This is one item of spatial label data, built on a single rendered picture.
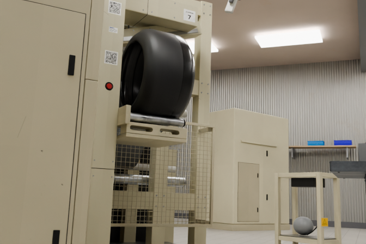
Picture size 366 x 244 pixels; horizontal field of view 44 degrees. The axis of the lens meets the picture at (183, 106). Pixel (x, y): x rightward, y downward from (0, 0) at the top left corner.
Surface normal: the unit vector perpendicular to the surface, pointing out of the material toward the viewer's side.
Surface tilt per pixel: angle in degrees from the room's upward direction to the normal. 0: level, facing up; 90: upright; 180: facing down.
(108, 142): 90
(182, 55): 74
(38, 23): 90
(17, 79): 90
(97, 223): 90
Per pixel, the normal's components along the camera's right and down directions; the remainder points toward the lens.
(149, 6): 0.47, -0.16
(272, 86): -0.37, -0.20
